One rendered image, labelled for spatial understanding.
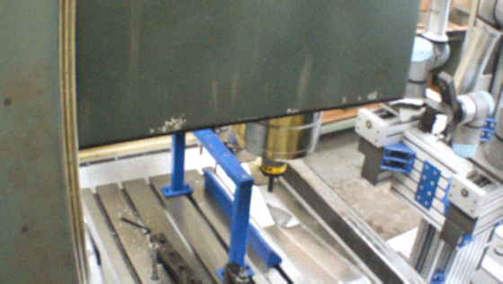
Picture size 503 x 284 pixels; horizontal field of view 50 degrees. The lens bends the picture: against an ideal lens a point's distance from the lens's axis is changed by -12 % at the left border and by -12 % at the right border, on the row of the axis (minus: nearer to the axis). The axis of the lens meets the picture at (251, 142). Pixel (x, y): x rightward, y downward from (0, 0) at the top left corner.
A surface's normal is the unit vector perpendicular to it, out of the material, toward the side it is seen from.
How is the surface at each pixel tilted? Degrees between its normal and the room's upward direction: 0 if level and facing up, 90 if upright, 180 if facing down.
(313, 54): 90
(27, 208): 90
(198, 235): 0
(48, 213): 90
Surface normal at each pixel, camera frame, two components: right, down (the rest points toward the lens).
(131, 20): 0.45, 0.47
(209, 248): 0.09, -0.87
